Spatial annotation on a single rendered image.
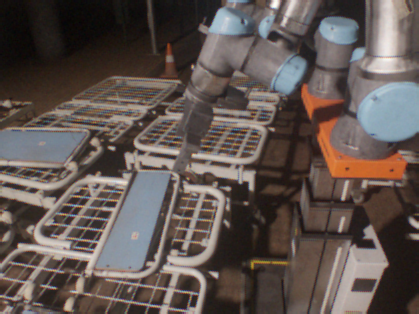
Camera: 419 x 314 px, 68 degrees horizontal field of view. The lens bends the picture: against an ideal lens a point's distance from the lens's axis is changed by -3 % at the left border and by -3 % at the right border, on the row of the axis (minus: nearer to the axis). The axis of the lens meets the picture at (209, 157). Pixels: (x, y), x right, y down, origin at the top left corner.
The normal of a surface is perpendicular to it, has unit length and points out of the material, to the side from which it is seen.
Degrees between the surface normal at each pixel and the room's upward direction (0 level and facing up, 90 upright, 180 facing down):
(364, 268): 90
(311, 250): 90
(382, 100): 98
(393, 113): 98
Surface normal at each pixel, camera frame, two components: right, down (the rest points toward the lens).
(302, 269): -0.11, 0.52
